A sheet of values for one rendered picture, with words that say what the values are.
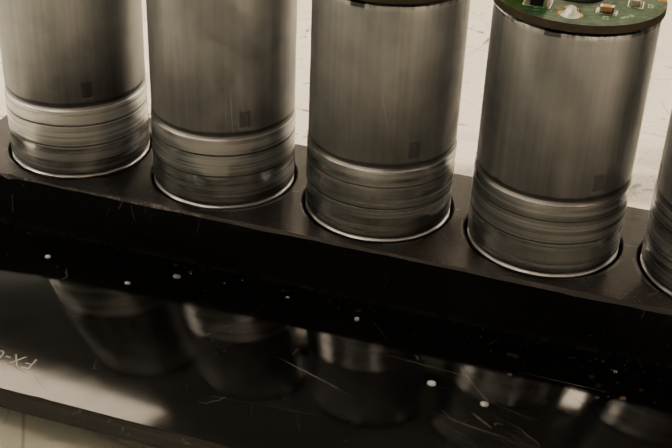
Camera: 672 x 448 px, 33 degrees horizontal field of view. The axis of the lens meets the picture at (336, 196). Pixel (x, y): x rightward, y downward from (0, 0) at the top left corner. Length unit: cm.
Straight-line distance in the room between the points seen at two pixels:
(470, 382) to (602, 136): 4
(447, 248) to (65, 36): 7
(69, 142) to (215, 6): 4
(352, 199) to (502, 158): 2
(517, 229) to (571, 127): 2
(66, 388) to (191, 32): 6
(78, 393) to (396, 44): 7
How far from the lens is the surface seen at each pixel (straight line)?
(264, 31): 18
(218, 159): 19
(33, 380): 17
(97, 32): 19
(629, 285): 18
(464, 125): 27
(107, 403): 17
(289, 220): 19
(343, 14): 17
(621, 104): 17
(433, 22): 17
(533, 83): 16
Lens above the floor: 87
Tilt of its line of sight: 30 degrees down
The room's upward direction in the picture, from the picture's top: 2 degrees clockwise
